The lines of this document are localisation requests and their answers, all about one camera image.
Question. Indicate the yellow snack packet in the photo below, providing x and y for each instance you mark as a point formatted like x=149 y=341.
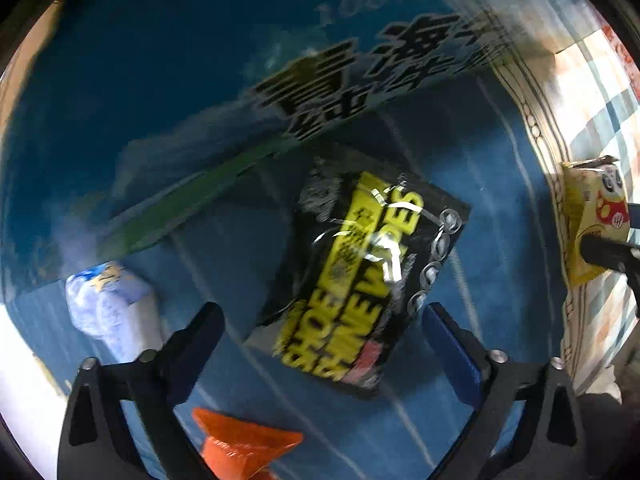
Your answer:
x=595 y=220

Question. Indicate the pale blue plastic packet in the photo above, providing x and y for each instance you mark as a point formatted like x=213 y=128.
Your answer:
x=112 y=305

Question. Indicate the black and yellow wipes packet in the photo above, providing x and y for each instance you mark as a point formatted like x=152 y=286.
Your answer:
x=360 y=280

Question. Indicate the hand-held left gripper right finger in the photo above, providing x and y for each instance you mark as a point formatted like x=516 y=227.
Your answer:
x=452 y=355

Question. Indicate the orange snack packet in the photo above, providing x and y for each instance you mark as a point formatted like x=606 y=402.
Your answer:
x=240 y=445

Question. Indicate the checkered cloth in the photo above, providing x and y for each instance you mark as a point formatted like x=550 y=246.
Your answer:
x=585 y=170

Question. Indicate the large blue printed box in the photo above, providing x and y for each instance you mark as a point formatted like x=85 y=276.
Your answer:
x=210 y=110

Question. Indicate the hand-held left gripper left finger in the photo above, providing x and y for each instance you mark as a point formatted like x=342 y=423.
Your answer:
x=192 y=350

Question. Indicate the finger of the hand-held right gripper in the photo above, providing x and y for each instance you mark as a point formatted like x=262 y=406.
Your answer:
x=607 y=255

